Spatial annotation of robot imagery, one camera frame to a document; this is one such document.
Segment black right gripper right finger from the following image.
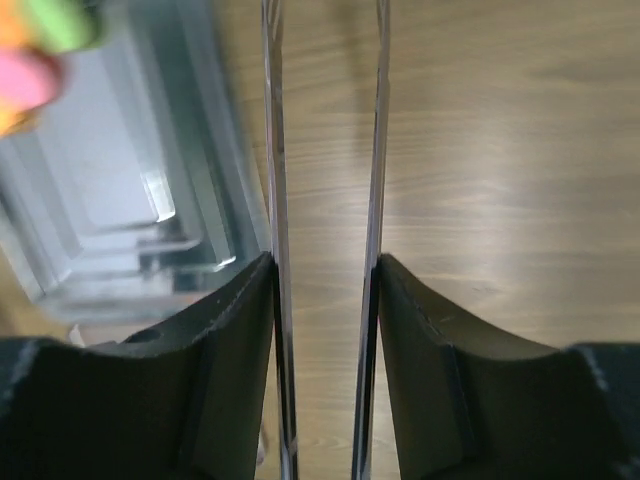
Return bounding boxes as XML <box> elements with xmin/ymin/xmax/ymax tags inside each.
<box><xmin>379</xmin><ymin>255</ymin><xmax>639</xmax><ymax>479</ymax></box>

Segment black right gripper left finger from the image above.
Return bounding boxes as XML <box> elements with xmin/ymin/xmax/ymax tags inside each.
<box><xmin>1</xmin><ymin>253</ymin><xmax>274</xmax><ymax>479</ymax></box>

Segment silver metal tongs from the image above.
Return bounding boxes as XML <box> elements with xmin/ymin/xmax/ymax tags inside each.
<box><xmin>261</xmin><ymin>1</ymin><xmax>391</xmax><ymax>479</ymax></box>

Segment silver metal baking tray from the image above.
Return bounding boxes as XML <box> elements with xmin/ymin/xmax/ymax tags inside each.
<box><xmin>1</xmin><ymin>1</ymin><xmax>269</xmax><ymax>324</ymax></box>

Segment pink round cookie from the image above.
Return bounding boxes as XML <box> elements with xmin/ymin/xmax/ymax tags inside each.
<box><xmin>1</xmin><ymin>47</ymin><xmax>65</xmax><ymax>110</ymax></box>

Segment green round cookie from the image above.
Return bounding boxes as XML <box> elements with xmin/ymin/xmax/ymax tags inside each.
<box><xmin>26</xmin><ymin>0</ymin><xmax>104</xmax><ymax>53</ymax></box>

